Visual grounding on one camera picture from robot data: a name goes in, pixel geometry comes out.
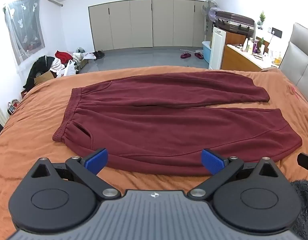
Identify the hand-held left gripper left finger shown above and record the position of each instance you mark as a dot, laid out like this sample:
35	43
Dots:
96	160

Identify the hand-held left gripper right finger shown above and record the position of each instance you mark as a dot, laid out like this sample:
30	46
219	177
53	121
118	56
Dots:
212	160

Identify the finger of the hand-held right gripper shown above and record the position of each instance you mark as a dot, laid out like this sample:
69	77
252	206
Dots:
305	162

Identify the maroon pants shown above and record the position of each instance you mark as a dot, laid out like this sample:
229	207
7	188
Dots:
169	125

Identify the dark fuzzy cloth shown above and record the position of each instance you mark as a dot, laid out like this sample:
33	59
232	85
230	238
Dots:
305	210

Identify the orange bed sheet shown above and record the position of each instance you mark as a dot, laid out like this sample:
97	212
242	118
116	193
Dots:
31	120

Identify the white plastic bag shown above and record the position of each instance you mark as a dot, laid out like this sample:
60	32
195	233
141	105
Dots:
68	68

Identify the cardboard box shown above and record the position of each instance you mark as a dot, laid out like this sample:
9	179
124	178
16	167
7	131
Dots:
45	77

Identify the metal kettle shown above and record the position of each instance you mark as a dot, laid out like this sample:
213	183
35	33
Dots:
13	106

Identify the wooden desk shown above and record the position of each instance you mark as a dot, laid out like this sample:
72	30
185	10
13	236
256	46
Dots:
240	61

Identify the white clothes pile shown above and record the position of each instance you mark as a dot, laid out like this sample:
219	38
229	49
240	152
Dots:
56	65

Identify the black shoes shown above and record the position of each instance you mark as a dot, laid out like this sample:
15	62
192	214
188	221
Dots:
98	54

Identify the grey padded headboard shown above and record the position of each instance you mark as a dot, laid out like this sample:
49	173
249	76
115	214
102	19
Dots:
301	55

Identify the glass jug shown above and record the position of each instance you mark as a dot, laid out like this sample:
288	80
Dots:
277	58

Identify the blue plastic bin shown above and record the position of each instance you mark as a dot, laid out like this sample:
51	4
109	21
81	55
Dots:
206	52

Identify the red cloth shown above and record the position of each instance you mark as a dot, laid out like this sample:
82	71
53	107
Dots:
63	56

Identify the black jacket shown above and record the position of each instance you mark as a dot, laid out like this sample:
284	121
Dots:
38	67

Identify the white bottle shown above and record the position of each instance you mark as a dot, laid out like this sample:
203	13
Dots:
250	46

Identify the purple bottle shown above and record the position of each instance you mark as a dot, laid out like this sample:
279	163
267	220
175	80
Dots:
255	46

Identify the green bottle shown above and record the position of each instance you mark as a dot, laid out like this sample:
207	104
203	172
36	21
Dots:
262	42

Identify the dark purple suitcase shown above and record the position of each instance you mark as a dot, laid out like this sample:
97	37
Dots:
234	21

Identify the beige built-in wardrobe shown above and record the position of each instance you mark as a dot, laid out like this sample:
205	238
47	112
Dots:
141	25

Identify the white standing fan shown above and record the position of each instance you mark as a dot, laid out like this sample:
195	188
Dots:
208	12

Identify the grey printed curtain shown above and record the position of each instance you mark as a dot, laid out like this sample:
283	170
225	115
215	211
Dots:
23	30

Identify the small potted plant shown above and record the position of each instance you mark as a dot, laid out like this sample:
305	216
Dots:
262	17

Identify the black wall outlet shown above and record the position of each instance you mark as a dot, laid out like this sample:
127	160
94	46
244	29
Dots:
277	32

